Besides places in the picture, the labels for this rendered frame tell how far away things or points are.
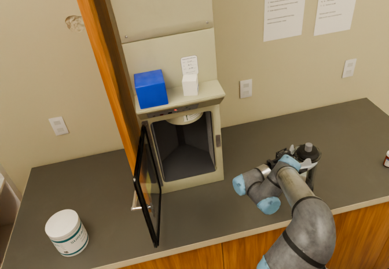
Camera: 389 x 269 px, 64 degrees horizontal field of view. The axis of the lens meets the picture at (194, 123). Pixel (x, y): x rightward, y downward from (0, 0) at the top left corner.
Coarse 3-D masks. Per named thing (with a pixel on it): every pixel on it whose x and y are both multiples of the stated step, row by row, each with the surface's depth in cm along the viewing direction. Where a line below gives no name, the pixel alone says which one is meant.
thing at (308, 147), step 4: (304, 144) 134; (308, 144) 130; (312, 144) 130; (300, 148) 132; (304, 148) 132; (308, 148) 129; (312, 148) 132; (316, 148) 131; (296, 152) 133; (300, 152) 131; (304, 152) 130; (308, 152) 130; (312, 152) 130; (316, 152) 130; (300, 156) 130; (304, 156) 129; (308, 156) 129; (312, 156) 128; (316, 156) 129
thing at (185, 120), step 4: (200, 112) 134; (184, 116) 130; (188, 116) 130; (192, 116) 131; (196, 116) 132; (200, 116) 134; (168, 120) 133; (172, 120) 132; (176, 120) 131; (180, 120) 131; (184, 120) 131; (188, 120) 131; (192, 120) 131; (180, 124) 131
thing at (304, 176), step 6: (294, 150) 134; (318, 156) 130; (300, 162) 131; (312, 168) 132; (300, 174) 135; (306, 174) 134; (312, 174) 134; (306, 180) 136; (312, 180) 137; (312, 186) 140
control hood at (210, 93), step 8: (216, 80) 119; (176, 88) 118; (200, 88) 116; (208, 88) 115; (216, 88) 115; (136, 96) 116; (168, 96) 114; (176, 96) 113; (184, 96) 112; (192, 96) 112; (200, 96) 111; (208, 96) 111; (216, 96) 111; (224, 96) 111; (136, 104) 112; (168, 104) 109; (176, 104) 109; (184, 104) 110; (192, 104) 112; (200, 104) 116; (208, 104) 119; (216, 104) 123; (136, 112) 108; (144, 112) 109; (152, 112) 111
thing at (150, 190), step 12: (144, 144) 119; (144, 156) 117; (144, 168) 114; (144, 180) 112; (156, 180) 137; (144, 192) 110; (156, 192) 134; (156, 204) 131; (144, 216) 110; (156, 216) 129; (156, 228) 126
